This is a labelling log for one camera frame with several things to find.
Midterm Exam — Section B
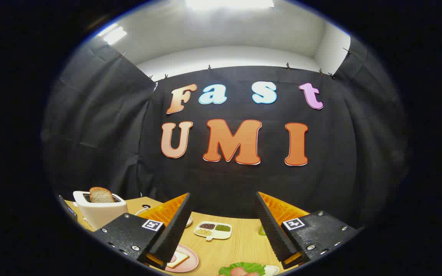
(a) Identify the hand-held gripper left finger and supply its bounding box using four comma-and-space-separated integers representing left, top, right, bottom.
92, 192, 191, 271

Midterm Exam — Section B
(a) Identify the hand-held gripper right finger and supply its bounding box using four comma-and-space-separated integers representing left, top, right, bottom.
255, 192, 360, 270

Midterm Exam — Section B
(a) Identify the green lettuce leaf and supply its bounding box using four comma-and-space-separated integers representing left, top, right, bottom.
218, 262, 266, 276

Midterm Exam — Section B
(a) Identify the toasted brown-crust bread slice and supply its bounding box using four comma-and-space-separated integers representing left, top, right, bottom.
89, 187, 115, 204

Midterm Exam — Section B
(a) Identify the square white bread slice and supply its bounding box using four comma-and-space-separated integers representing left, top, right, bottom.
167, 251, 190, 269

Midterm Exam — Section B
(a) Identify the pink round plate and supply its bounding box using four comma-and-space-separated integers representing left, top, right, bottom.
165, 244, 199, 273

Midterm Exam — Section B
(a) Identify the white divided dish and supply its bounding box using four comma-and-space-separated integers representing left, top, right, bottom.
193, 221, 232, 242

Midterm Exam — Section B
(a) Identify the pale pink food slice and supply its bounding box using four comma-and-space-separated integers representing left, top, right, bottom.
229, 267, 261, 276

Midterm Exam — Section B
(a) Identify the black backdrop cloth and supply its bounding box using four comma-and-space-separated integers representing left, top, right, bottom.
41, 36, 411, 230

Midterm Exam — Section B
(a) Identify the white toaster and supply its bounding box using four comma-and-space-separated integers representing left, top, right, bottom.
73, 190, 129, 230

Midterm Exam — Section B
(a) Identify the ceiling light panel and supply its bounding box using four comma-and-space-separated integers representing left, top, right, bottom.
98, 24, 127, 44
185, 0, 275, 10

